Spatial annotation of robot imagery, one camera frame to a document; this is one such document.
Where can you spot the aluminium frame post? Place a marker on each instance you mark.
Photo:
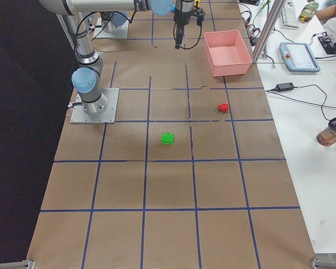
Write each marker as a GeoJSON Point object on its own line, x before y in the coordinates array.
{"type": "Point", "coordinates": [268, 26]}

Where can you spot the teach pendant tablet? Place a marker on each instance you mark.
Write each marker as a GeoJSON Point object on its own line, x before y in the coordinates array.
{"type": "Point", "coordinates": [298, 57]}

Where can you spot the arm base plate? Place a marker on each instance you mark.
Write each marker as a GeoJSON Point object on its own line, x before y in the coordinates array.
{"type": "Point", "coordinates": [101, 111]}
{"type": "Point", "coordinates": [118, 33]}

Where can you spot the white keyboard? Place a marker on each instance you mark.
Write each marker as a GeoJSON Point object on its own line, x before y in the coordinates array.
{"type": "Point", "coordinates": [288, 16]}

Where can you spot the black power adapter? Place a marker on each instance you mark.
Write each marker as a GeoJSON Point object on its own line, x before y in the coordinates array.
{"type": "Point", "coordinates": [288, 86]}

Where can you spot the brown water bottle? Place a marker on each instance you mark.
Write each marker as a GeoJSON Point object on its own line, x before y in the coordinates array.
{"type": "Point", "coordinates": [327, 137]}

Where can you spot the red toy block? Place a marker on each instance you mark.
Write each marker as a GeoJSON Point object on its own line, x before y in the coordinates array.
{"type": "Point", "coordinates": [223, 108]}

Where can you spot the green toy block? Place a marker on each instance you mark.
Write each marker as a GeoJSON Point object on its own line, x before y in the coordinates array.
{"type": "Point", "coordinates": [167, 138]}

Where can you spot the green drink bottle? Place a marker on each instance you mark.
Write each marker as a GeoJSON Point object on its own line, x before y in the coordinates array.
{"type": "Point", "coordinates": [309, 11]}

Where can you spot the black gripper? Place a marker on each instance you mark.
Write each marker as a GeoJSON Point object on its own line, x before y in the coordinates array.
{"type": "Point", "coordinates": [182, 15]}

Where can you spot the pink plastic box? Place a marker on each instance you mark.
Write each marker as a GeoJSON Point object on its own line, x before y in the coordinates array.
{"type": "Point", "coordinates": [226, 53]}

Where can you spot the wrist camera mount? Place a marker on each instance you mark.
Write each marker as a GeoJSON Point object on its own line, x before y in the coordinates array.
{"type": "Point", "coordinates": [199, 13]}

